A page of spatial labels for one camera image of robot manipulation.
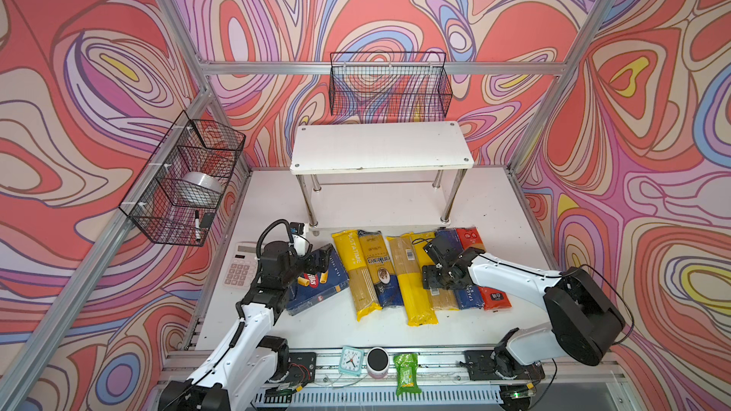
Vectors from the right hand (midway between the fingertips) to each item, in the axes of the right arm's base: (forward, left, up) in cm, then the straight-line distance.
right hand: (439, 286), depth 88 cm
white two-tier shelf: (+48, +16, +1) cm, 51 cm away
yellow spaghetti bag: (-2, +8, +4) cm, 9 cm away
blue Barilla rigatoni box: (-2, +39, +7) cm, 39 cm away
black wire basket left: (+14, +71, +32) cm, 79 cm away
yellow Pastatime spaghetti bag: (-4, +23, +4) cm, 24 cm away
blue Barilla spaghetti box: (-5, -7, +4) cm, 9 cm away
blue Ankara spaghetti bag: (+4, +18, +3) cm, 18 cm away
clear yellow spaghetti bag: (-5, -1, +3) cm, 6 cm away
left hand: (+9, +36, +14) cm, 40 cm away
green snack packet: (-23, +13, +2) cm, 27 cm away
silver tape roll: (+18, +65, +34) cm, 75 cm away
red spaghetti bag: (+15, -13, +3) cm, 20 cm away
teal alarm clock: (-20, +27, +3) cm, 34 cm away
